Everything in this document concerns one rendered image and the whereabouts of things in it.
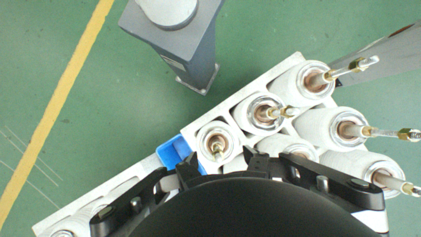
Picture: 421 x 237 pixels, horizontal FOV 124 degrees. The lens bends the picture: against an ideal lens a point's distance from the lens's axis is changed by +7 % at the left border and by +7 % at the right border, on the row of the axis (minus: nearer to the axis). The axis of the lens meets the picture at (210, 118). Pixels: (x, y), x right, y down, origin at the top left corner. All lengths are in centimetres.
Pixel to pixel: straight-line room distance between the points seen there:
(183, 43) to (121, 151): 55
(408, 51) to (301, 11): 43
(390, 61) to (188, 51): 39
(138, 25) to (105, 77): 47
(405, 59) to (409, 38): 4
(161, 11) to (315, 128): 36
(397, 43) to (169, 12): 40
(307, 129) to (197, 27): 32
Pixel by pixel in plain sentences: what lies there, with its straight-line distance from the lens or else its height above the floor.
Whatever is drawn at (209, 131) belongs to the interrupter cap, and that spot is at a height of 25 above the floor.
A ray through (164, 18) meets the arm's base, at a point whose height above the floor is 33.
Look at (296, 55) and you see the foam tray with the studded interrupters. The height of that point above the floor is 18.
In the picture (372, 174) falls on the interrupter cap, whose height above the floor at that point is 25.
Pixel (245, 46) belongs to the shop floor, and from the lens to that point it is 59.
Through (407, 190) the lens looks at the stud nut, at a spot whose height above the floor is 29.
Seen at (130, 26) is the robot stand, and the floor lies 30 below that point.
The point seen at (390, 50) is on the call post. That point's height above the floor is 26.
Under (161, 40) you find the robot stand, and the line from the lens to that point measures 25.
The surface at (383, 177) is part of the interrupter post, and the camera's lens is 41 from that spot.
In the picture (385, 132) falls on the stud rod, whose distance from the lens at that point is 32.
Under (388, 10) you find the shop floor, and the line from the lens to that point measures 96.
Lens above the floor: 49
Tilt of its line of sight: 88 degrees down
